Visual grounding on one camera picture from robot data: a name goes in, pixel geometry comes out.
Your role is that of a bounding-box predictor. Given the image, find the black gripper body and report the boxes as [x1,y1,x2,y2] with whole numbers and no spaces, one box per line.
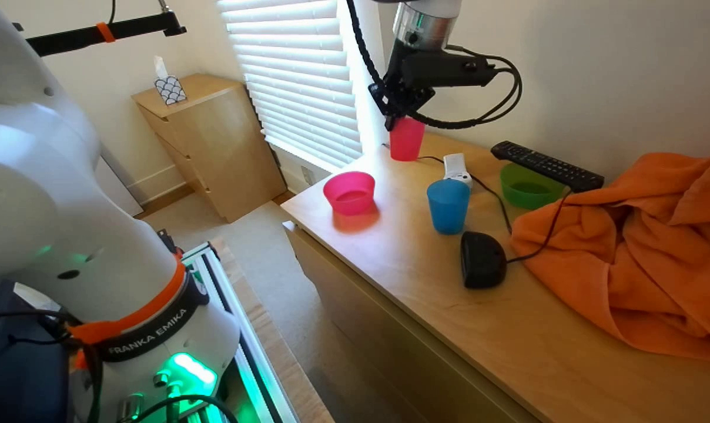
[367,41,497,127]

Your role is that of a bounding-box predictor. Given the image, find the pink plastic cup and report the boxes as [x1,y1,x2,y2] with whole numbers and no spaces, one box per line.
[387,114,428,165]

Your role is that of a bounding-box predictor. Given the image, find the blue plastic cup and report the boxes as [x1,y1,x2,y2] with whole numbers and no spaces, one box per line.
[426,179,473,237]

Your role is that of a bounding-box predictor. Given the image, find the white power adapter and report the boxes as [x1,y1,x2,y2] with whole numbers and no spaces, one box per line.
[441,152,473,186]

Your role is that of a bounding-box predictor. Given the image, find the pink plastic bowl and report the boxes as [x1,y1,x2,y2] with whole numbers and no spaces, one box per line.
[321,170,378,218]

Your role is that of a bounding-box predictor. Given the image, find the white window blinds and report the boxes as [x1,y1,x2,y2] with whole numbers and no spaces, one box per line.
[217,0,365,171]

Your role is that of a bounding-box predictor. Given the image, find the green plastic bowl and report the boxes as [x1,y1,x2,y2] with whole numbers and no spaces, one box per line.
[497,161,569,211]

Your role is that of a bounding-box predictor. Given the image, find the black remote control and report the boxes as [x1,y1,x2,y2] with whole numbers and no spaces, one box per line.
[488,138,606,195]

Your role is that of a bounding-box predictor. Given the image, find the black round smart speaker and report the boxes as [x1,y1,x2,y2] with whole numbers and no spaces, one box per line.
[459,229,509,292]

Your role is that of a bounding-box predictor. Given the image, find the light wooden side cabinet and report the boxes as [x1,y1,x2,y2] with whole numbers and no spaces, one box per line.
[132,73,292,222]

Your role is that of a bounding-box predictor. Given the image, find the light wooden dresser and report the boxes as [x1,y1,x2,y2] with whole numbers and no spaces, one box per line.
[279,127,710,423]

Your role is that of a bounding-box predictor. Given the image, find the patterned tissue box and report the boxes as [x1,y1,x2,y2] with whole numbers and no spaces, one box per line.
[150,54,187,105]

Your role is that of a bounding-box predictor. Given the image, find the orange towel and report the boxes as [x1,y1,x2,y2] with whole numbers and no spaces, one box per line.
[509,150,710,361]

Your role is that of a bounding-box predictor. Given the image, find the dark blue box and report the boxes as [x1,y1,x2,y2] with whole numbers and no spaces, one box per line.
[0,278,70,423]

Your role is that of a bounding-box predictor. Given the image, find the black gripper cable bundle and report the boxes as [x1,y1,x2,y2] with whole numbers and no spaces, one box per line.
[342,0,526,132]

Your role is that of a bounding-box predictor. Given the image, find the thin black adapter cable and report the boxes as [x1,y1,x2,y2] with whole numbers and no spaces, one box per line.
[415,152,514,234]

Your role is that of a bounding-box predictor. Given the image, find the black speaker cable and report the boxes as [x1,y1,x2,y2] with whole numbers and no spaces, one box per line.
[502,195,572,266]

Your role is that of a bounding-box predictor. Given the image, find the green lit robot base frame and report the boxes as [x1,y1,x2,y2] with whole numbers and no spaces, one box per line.
[118,242,298,423]

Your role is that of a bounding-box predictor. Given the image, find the black camera boom orange tape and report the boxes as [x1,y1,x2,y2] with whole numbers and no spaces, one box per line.
[24,10,187,58]

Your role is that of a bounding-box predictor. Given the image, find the black base cable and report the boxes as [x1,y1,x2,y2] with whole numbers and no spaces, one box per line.
[126,389,240,423]

